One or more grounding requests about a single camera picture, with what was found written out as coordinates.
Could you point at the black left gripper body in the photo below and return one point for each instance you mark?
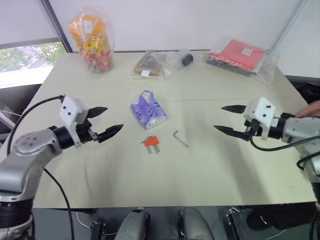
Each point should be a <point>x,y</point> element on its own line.
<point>83,131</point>

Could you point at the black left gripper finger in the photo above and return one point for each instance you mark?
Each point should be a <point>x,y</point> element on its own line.
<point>98,111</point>
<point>111,131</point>

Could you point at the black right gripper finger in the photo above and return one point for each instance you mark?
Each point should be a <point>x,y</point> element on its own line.
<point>232,131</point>
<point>236,109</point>

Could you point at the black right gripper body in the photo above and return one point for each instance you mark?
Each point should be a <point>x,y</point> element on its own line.
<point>255,127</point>

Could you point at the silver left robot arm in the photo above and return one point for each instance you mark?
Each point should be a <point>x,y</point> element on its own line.
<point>27,155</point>

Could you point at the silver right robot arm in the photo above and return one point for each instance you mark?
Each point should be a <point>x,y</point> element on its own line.
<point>298,128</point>

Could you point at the red plastic block with pins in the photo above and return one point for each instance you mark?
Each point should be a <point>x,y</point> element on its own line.
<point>151,142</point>

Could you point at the metal allen key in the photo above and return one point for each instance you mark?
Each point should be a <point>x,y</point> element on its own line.
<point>180,140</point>

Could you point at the bare person hand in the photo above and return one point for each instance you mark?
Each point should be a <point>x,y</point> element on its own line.
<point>311,110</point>

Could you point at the purple tissue pack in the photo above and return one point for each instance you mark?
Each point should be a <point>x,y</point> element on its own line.
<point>149,112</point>

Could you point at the bagged red cloth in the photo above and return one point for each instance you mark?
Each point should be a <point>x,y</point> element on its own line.
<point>238,55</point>

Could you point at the black bag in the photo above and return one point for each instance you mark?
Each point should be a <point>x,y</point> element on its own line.
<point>310,92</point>

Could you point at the bagged colourful candy jar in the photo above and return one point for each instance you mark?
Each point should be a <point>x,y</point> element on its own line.
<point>93,45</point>

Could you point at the bagged brown block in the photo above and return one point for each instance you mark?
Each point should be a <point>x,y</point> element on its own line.
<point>147,65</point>

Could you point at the bagged black cylinder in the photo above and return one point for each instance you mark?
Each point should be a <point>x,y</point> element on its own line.
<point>187,59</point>

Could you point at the black shoe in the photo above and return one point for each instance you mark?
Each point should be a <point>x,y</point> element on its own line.
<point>260,220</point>

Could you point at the dark grey rounded shape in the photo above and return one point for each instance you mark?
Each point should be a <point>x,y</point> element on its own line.
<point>195,225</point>
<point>135,225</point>

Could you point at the grey slanted pole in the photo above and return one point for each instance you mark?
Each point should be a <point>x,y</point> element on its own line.
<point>290,22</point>

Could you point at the white roller blind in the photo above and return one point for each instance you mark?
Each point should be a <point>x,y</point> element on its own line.
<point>22,17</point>

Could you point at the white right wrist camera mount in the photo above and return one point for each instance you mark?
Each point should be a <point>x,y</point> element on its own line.
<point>261,111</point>

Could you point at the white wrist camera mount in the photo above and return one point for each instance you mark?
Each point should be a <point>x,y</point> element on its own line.
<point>71,110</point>
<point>261,111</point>

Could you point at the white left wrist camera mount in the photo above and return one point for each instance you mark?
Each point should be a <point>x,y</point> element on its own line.
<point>71,110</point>

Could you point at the dark metal frame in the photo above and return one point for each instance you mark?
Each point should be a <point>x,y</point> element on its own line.
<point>6,122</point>

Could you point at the black metal bracket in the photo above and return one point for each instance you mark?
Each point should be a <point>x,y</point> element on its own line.
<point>235,222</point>
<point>98,230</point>

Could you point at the dark window frame post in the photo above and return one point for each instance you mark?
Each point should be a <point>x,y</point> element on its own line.
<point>58,25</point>

